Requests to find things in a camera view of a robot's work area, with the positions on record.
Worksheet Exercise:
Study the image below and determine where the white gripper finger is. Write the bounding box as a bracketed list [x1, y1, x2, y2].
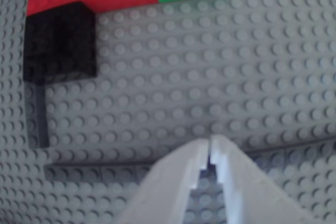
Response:
[112, 137, 210, 224]
[211, 136, 323, 224]

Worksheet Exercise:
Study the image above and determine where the black lego cube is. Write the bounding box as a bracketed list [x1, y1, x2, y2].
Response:
[23, 1, 98, 86]

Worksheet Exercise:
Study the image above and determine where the grey studded lego baseplate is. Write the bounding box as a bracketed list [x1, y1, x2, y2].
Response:
[0, 0, 336, 224]

